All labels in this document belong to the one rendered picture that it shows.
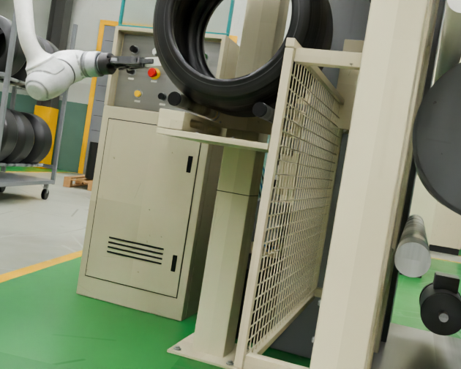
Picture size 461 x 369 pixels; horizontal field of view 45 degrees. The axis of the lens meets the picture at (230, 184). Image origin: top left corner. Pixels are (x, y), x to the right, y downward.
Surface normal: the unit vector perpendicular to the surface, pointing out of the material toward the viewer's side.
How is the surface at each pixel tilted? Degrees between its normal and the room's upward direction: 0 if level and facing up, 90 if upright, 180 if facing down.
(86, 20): 90
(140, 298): 90
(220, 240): 90
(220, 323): 90
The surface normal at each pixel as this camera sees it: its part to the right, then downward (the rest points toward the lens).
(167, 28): -0.48, 0.01
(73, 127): -0.17, 0.01
